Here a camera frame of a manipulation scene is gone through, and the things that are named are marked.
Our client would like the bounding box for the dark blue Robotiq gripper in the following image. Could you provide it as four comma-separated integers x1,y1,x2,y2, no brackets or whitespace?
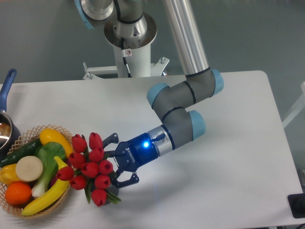
102,133,158,188

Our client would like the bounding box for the red tulip bouquet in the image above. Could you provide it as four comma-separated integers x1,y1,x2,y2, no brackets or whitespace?
56,133,115,207

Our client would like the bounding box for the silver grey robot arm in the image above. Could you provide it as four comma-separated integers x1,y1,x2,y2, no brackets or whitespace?
75,0,224,188

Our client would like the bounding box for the dark grey ribbed vase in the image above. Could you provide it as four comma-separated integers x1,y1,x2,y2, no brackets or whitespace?
105,185,121,205

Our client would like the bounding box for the red fruit under banana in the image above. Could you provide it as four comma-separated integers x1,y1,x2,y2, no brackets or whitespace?
49,159,71,188

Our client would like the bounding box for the green bok choy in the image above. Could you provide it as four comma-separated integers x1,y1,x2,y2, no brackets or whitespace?
31,142,66,198

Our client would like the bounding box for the yellow banana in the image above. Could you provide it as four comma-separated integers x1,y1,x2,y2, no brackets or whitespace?
21,156,71,217

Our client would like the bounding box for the green cucumber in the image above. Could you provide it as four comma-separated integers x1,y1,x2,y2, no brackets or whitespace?
0,138,42,168

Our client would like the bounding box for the beige round mushroom cap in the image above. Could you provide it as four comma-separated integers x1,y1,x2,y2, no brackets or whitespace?
15,156,43,182

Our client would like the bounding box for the orange fruit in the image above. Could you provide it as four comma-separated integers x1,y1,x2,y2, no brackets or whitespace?
5,182,31,205

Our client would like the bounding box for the yellow bell pepper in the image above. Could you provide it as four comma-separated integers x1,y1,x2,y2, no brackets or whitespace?
0,164,21,185

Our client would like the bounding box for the black device at table edge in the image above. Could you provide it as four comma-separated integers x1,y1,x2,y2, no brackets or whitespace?
287,193,305,219

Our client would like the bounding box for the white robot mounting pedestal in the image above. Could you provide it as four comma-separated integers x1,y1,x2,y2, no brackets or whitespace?
83,44,170,80

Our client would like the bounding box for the blue handled saucepan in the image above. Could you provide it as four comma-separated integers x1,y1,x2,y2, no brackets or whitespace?
0,69,20,160

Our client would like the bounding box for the white frame at right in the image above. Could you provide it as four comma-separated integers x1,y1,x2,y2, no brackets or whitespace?
282,82,305,128

